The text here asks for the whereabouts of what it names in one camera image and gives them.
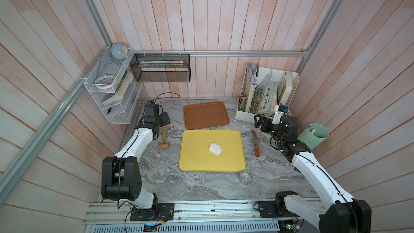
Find white tape roll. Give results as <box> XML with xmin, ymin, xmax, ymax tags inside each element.
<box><xmin>94</xmin><ymin>74</ymin><xmax>116</xmax><ymax>90</ymax></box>

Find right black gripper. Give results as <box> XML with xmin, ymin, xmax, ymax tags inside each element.
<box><xmin>255</xmin><ymin>114</ymin><xmax>285</xmax><ymax>146</ymax></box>

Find white wire wall shelf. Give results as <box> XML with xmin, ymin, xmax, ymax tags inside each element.
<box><xmin>84</xmin><ymin>47</ymin><xmax>142</xmax><ymax>125</ymax></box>

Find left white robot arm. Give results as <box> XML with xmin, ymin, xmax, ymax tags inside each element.
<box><xmin>101</xmin><ymin>100</ymin><xmax>170</xmax><ymax>211</ymax></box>

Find book on wire shelf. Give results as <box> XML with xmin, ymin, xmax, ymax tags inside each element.
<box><xmin>101</xmin><ymin>69</ymin><xmax>134</xmax><ymax>105</ymax></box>

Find green plastic cup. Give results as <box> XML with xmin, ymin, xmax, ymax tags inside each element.
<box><xmin>298</xmin><ymin>123</ymin><xmax>329</xmax><ymax>151</ymax></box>

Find white dough piece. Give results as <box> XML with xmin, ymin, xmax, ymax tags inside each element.
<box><xmin>209</xmin><ymin>142</ymin><xmax>222</xmax><ymax>156</ymax></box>

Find clear glass bowl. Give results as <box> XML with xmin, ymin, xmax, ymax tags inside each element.
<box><xmin>239</xmin><ymin>170</ymin><xmax>252</xmax><ymax>185</ymax></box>

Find metal dough scraper wooden handle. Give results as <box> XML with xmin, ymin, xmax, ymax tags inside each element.
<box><xmin>250</xmin><ymin>129</ymin><xmax>262</xmax><ymax>157</ymax></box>

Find yellow plastic tray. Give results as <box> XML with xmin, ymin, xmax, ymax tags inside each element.
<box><xmin>179</xmin><ymin>130</ymin><xmax>246</xmax><ymax>172</ymax></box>

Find wooden dough roller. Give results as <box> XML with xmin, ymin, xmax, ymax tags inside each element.
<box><xmin>158</xmin><ymin>123</ymin><xmax>174</xmax><ymax>150</ymax></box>

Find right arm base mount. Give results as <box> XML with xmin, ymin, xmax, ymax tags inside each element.
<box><xmin>253</xmin><ymin>190</ymin><xmax>297</xmax><ymax>219</ymax></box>

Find brown plastic tray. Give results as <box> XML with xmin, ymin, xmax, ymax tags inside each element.
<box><xmin>183</xmin><ymin>101</ymin><xmax>230</xmax><ymax>130</ymax></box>

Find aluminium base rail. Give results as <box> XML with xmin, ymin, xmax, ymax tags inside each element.
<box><xmin>80</xmin><ymin>199</ymin><xmax>318</xmax><ymax>233</ymax></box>

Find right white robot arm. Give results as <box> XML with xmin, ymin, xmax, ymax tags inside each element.
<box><xmin>254</xmin><ymin>114</ymin><xmax>372</xmax><ymax>233</ymax></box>

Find pens in organizer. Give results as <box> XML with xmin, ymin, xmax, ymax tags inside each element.
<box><xmin>238</xmin><ymin>94</ymin><xmax>247</xmax><ymax>111</ymax></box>

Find white desk file organizer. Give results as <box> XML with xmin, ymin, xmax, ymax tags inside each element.
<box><xmin>235</xmin><ymin>64</ymin><xmax>299</xmax><ymax>123</ymax></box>

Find black mesh wall basket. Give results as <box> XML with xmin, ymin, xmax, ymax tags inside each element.
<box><xmin>130</xmin><ymin>54</ymin><xmax>191</xmax><ymax>83</ymax></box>

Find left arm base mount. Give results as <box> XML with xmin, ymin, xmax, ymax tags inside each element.
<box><xmin>130</xmin><ymin>203</ymin><xmax>175</xmax><ymax>222</ymax></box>

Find illustrated picture book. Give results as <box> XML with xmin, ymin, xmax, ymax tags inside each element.
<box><xmin>250</xmin><ymin>83</ymin><xmax>278</xmax><ymax>114</ymax></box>

